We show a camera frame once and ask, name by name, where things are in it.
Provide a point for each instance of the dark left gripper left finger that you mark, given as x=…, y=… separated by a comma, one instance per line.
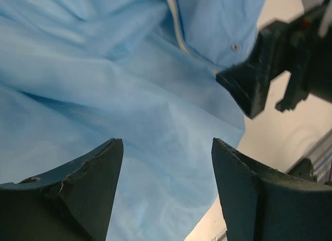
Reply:
x=71, y=202

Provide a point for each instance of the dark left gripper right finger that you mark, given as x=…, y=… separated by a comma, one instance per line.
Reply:
x=261, y=203

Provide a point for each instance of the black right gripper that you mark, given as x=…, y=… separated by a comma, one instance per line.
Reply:
x=295, y=47

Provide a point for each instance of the light blue zip jacket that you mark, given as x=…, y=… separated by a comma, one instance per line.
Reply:
x=75, y=73

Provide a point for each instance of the aluminium front mounting rail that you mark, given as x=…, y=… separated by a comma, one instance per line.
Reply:
x=315, y=164

